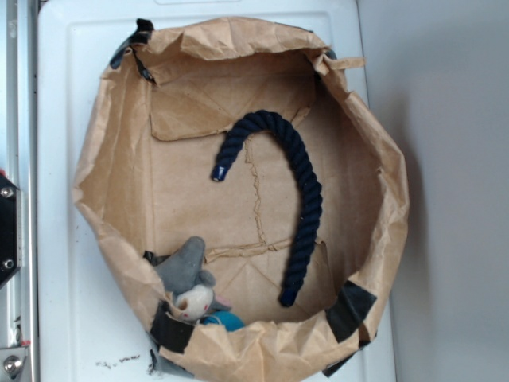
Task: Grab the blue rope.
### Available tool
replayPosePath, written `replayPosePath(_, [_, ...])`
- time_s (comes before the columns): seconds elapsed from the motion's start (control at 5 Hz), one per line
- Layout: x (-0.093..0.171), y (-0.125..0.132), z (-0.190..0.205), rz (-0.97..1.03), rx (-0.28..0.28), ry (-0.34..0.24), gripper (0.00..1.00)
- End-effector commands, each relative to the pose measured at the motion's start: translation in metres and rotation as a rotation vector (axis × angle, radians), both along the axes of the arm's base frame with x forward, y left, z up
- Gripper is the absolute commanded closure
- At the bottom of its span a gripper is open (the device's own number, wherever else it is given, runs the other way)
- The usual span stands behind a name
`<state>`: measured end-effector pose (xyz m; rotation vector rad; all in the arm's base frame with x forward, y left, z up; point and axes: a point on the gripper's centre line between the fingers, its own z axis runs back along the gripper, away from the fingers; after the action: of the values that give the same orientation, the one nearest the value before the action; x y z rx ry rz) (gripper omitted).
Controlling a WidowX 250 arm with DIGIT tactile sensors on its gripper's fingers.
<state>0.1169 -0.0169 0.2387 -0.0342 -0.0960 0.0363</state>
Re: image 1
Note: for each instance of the brown paper lined box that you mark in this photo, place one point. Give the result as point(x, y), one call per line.
point(165, 104)

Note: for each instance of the grey plush mouse toy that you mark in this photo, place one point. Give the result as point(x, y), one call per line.
point(191, 287)

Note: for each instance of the black bracket with screws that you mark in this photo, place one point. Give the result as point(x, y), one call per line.
point(10, 237)

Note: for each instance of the metal rail frame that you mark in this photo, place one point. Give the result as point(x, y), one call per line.
point(19, 311)

